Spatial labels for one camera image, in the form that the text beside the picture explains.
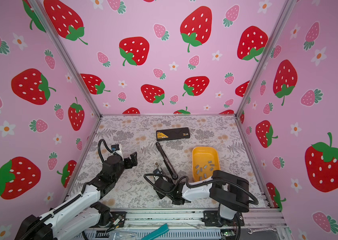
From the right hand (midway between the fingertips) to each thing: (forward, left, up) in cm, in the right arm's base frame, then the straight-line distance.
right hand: (156, 185), depth 84 cm
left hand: (+12, +17, +13) cm, 24 cm away
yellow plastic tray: (+20, -28, -2) cm, 35 cm away
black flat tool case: (+38, -5, 0) cm, 39 cm away
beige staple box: (+11, +1, +4) cm, 12 cm away
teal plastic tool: (-20, -7, -1) cm, 21 cm away
